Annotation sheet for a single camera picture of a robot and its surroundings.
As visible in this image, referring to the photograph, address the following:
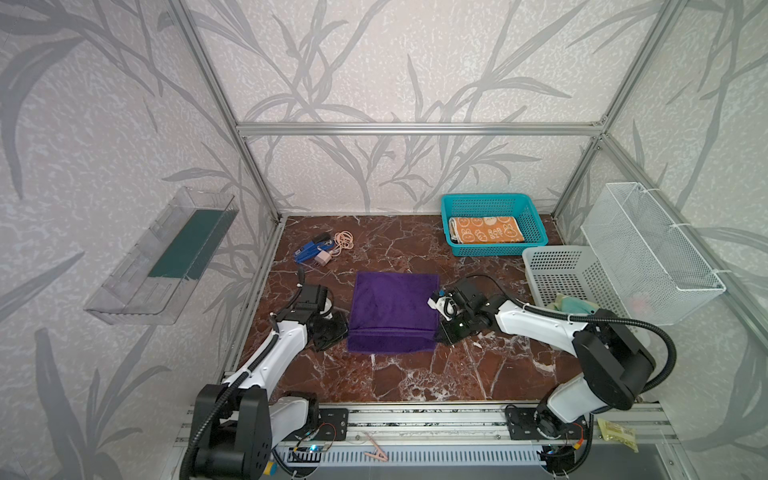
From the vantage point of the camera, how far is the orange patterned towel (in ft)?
3.63

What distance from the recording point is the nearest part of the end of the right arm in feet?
2.14

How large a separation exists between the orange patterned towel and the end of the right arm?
393mm
